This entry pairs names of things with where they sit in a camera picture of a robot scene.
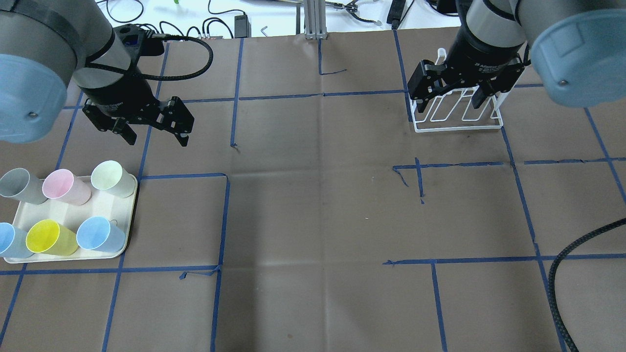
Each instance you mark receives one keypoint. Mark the blue cup at tray corner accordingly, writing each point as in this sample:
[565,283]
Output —
[12,242]

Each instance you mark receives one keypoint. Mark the pink cup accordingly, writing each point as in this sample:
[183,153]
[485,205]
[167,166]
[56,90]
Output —
[62,185]

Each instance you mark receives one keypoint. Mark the light blue cup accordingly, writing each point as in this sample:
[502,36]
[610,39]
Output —
[100,234]

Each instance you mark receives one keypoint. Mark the pale green cup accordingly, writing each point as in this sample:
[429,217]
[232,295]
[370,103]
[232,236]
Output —
[111,177]

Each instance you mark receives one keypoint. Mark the aluminium frame post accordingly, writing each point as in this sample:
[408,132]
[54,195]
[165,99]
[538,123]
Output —
[315,19]

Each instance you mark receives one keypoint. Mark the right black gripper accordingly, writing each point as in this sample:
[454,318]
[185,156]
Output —
[478,57]

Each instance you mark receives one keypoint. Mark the cream plastic tray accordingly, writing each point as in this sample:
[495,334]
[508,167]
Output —
[119,211]

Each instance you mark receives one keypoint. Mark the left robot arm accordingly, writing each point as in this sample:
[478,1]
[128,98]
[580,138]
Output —
[48,44]

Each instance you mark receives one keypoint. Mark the white wire cup rack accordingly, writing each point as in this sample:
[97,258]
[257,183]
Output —
[454,112]

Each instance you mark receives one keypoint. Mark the yellow cup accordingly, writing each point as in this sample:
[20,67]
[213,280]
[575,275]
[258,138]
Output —
[52,238]

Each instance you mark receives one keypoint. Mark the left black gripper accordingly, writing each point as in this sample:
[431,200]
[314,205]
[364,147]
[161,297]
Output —
[119,94]

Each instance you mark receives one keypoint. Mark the grey cup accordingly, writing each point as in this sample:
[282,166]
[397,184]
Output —
[21,185]

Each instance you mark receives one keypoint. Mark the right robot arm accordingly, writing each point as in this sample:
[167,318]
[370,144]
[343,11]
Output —
[577,47]

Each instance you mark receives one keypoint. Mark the black power adapter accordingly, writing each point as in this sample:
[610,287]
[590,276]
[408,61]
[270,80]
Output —
[242,27]

